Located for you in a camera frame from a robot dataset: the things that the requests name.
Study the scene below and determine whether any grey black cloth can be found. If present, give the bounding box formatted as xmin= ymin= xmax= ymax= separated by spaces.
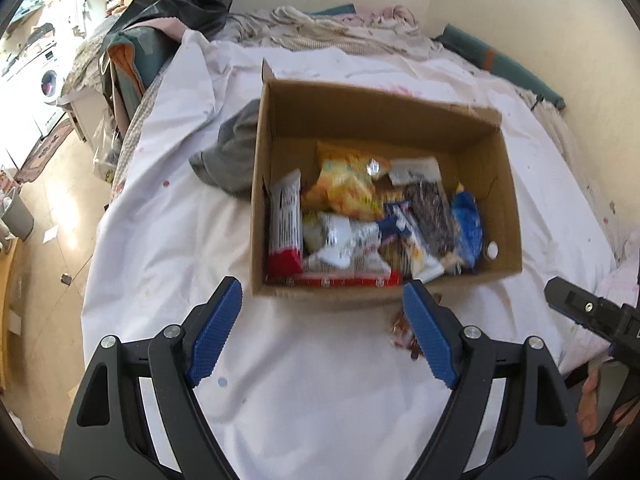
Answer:
xmin=189 ymin=100 xmax=261 ymax=198

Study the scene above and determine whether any white washing machine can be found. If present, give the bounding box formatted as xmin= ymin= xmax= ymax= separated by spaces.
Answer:
xmin=0 ymin=35 xmax=68 ymax=146

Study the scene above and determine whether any teal cushion with orange stripe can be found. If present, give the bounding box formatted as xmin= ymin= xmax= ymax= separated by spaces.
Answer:
xmin=435 ymin=24 xmax=567 ymax=110

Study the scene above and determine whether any teal orange bedding pile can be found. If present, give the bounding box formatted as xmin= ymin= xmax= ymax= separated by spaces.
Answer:
xmin=107 ymin=30 xmax=173 ymax=131

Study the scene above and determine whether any white printed snack packet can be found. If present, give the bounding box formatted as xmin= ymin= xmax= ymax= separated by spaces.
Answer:
xmin=389 ymin=157 xmax=443 ymax=186

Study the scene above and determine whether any crumpled silver white snack packet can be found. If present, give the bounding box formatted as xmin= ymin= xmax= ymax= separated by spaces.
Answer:
xmin=301 ymin=210 xmax=391 ymax=276

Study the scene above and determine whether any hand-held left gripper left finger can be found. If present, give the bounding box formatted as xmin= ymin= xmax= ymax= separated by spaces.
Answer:
xmin=59 ymin=276 xmax=243 ymax=480

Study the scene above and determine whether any red white flat snack packet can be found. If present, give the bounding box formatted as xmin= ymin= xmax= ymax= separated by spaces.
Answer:
xmin=265 ymin=267 xmax=403 ymax=288

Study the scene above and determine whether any brown cardboard box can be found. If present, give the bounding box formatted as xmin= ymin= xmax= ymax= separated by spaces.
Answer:
xmin=249 ymin=58 xmax=523 ymax=297

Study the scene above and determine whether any small brown snack packet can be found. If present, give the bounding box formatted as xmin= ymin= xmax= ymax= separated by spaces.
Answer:
xmin=386 ymin=295 xmax=445 ymax=361

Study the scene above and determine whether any crumpled striped blanket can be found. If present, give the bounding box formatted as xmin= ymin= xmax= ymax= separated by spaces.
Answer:
xmin=225 ymin=5 xmax=443 ymax=56

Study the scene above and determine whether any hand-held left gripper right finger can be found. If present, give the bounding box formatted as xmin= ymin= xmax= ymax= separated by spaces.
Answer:
xmin=402 ymin=280 xmax=588 ymax=480

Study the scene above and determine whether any blue yellow snack packet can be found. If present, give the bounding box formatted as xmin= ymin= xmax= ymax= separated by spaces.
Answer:
xmin=450 ymin=185 xmax=485 ymax=271

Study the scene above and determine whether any patterned floor rug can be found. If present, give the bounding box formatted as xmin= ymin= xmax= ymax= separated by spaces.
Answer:
xmin=15 ymin=117 xmax=73 ymax=183

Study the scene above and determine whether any clear plastic bag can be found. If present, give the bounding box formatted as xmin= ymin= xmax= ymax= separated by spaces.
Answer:
xmin=92 ymin=115 xmax=123 ymax=183

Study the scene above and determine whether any blue white snack packet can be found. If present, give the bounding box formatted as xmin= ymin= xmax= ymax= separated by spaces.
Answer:
xmin=377 ymin=200 xmax=416 ymax=241

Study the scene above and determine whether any beige snack packet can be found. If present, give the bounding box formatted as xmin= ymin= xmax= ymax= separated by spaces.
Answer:
xmin=380 ymin=237 xmax=446 ymax=283

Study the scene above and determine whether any white red striped snack packet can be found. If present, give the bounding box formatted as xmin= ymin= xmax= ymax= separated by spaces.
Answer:
xmin=264 ymin=169 xmax=304 ymax=281

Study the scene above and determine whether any grey waste bin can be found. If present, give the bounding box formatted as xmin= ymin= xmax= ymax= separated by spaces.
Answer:
xmin=0 ymin=195 xmax=35 ymax=241

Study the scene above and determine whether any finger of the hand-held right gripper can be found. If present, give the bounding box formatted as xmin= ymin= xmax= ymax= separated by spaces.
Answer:
xmin=544 ymin=276 xmax=610 ymax=335

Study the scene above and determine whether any person's right hand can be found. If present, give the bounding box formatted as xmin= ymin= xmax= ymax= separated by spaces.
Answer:
xmin=580 ymin=367 xmax=640 ymax=456

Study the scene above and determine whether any dark brown snack packet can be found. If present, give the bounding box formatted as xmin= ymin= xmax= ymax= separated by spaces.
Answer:
xmin=400 ymin=180 xmax=458 ymax=261

